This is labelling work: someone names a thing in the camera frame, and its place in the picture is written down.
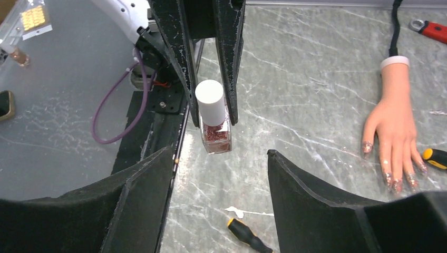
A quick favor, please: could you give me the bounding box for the black yellow screwdriver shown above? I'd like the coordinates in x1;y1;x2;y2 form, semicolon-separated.
227;218;274;253
422;148;446;170

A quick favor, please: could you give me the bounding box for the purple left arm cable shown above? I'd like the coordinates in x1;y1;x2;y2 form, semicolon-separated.
91;48;156;145

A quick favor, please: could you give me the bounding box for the far black yellow screwdriver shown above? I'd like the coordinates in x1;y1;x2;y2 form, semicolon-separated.
422;148;446;170

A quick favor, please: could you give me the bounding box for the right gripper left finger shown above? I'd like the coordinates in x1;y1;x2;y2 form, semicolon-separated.
1;147;173;252

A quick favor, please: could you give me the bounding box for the red glitter nail polish bottle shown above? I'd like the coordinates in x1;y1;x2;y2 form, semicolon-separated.
195;80;232;154

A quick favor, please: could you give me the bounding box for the near black yellow screwdriver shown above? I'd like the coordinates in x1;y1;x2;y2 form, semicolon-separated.
227;218;274;253

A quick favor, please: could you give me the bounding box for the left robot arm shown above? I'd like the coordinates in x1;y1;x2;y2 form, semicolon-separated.
95;0;246;126

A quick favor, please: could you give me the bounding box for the mannequin hand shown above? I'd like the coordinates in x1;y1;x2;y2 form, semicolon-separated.
361;56;427;195

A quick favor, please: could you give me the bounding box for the red handled adjustable wrench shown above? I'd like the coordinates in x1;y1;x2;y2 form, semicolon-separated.
409;20;446;44

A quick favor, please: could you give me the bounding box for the black hand stand cable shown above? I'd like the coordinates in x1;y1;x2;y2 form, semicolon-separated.
388;0;404;57

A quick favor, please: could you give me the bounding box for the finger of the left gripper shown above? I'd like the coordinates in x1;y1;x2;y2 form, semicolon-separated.
213;0;246;125
149;0;200;127

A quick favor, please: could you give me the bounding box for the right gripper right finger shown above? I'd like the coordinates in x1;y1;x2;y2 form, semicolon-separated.
267;150;446;252

